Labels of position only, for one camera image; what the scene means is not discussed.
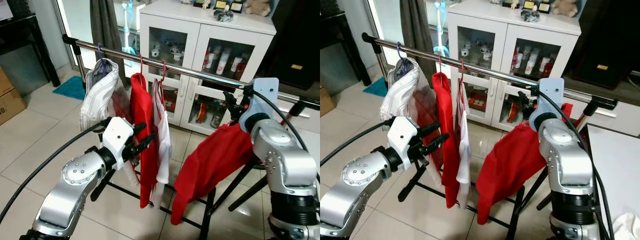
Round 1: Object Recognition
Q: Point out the white glass-door cabinet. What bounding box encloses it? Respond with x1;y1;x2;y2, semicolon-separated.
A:
446;0;582;132
139;0;277;136

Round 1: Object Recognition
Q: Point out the white table with black legs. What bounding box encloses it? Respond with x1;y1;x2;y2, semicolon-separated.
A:
586;124;640;240

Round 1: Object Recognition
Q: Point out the purple hanger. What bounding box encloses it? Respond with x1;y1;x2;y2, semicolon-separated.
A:
396;41;409;69
96;43;110;71

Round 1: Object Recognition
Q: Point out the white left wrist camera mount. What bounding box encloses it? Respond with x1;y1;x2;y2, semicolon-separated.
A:
102;117;136;171
387;116;419;164

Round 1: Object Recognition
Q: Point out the metal clothes rack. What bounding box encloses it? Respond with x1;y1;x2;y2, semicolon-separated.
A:
361;32;618;240
61;34;321;240

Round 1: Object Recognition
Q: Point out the black speaker cabinet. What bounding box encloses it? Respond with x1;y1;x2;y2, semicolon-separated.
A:
565;0;640;91
257;0;321;91

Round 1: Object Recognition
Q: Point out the beige plush toy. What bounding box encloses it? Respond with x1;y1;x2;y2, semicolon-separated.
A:
552;0;579;17
245;0;271;17

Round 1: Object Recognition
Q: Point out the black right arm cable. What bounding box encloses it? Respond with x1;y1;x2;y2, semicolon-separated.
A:
535;89;613;240
243;87;321;183

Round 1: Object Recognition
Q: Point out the black desk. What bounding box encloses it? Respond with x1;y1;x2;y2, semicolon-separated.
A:
0;0;62;88
320;0;373;86

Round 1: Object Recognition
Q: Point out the teal floor mat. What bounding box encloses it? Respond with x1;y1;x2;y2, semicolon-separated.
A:
362;76;388;98
52;75;87;102

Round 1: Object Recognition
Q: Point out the red shirt with white label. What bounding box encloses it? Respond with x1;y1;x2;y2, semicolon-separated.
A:
170;121;256;226
476;102;574;226

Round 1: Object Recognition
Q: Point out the white long-sleeve garment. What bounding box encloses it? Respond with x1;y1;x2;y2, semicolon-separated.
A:
612;212;640;240

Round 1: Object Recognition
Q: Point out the printed cardboard box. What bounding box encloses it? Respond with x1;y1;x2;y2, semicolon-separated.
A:
0;89;27;126
320;86;337;117

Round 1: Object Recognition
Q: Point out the grey-blue right wrist camera mount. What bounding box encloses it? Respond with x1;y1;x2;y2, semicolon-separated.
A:
529;77;565;132
239;77;280;131

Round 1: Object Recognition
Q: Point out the glass sliding door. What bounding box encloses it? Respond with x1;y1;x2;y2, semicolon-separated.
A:
365;0;451;76
54;0;143;81

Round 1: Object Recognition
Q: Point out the plain cardboard box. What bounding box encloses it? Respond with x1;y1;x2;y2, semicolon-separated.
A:
0;67;15;98

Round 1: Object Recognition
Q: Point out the white low drawer cabinet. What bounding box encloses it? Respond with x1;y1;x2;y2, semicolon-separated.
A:
582;85;640;137
277;92;321;133

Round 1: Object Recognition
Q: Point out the white garment with red piping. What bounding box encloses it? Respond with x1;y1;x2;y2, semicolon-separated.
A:
151;79;173;208
454;80;474;208

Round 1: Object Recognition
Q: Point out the white grey jacket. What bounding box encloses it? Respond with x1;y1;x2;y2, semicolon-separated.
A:
379;57;441;181
80;59;133;188

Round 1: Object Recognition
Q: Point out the plain red garment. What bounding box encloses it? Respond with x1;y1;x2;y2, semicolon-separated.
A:
129;72;160;209
431;71;461;209

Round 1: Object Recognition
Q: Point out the dark grey curtain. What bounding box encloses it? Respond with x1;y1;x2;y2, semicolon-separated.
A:
90;0;128;86
400;0;436;83

